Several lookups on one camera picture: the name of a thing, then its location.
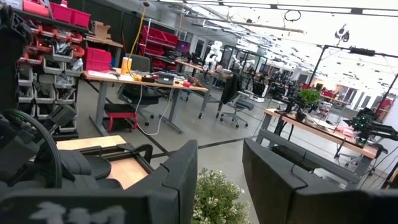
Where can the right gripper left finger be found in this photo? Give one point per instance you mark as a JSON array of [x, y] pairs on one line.
[[174, 193]]

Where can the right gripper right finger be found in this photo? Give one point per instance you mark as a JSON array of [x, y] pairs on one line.
[[280, 193]]

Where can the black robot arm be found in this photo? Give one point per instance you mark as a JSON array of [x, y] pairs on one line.
[[382, 127]]

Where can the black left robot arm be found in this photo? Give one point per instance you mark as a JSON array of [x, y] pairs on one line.
[[15, 149]]

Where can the small potted green plant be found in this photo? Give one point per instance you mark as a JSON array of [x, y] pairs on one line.
[[217, 199]]

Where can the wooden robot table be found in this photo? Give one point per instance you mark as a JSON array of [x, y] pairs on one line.
[[326, 132]]

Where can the red step stool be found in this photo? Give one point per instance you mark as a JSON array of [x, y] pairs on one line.
[[119, 115]]

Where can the gray office chair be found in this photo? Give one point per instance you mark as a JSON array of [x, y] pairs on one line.
[[239, 104]]

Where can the black office chair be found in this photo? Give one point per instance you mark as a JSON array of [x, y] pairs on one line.
[[140, 95]]

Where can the small red item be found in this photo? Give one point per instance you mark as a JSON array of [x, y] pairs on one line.
[[186, 84]]

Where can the black device box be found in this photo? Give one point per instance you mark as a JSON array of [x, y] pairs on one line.
[[165, 78]]

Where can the wooden desk with gray legs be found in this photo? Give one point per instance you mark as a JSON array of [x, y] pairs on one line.
[[140, 83]]

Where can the black jacket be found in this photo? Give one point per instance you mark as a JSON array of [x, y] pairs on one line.
[[230, 88]]

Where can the yellow spool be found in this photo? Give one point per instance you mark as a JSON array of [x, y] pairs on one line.
[[126, 66]]

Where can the white robot arms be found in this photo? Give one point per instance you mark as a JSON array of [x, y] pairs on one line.
[[241, 62]]

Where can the purple monitor screen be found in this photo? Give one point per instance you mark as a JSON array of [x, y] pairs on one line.
[[183, 46]]

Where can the white robot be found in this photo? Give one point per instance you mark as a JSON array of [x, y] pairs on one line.
[[214, 51]]

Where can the stack of red bins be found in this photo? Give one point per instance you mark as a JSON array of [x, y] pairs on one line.
[[98, 59]]

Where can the metal rack with red bins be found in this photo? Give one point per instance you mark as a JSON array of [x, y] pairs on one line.
[[155, 35]]

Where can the storage rack with bins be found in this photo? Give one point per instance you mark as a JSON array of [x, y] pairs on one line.
[[56, 67]]

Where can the cardboard box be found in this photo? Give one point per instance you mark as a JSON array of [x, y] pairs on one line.
[[101, 30]]

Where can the red plastic storage bin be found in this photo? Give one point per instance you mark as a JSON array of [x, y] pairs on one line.
[[35, 7], [60, 12], [81, 18]]

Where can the black overhead metal frame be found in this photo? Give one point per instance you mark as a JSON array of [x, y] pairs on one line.
[[360, 51]]

